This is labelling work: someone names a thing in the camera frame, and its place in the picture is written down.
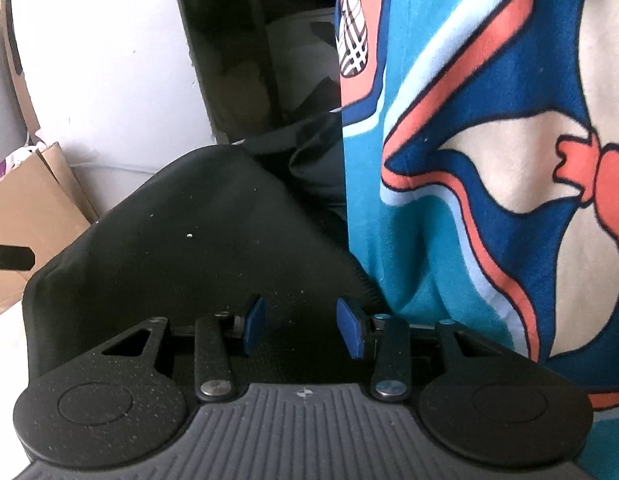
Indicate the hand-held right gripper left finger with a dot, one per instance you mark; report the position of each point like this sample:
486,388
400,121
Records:
254,327

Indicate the black folded garment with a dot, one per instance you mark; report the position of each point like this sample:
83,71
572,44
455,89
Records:
314,160

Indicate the teal printed jersey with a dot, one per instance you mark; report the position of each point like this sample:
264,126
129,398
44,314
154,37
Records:
439,210

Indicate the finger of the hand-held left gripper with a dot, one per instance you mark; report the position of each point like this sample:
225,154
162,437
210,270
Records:
11,256

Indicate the folded-out cardboard sheet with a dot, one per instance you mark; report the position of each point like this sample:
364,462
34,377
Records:
34,210

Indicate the purple white packet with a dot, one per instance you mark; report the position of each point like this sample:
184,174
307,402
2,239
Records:
9,167

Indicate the brown cardboard panel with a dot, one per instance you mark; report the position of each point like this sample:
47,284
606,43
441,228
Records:
16,75

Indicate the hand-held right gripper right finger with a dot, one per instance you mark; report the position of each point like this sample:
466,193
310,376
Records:
350,332

